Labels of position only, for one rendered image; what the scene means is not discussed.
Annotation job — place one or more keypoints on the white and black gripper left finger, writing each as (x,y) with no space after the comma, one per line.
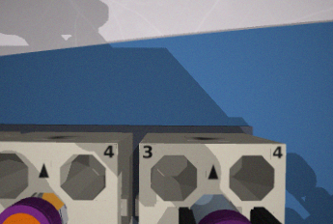
(186,216)

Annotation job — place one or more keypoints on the blue bench mat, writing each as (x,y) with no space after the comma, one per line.
(279,80)

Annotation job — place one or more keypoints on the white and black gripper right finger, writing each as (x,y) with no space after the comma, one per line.
(260,215)

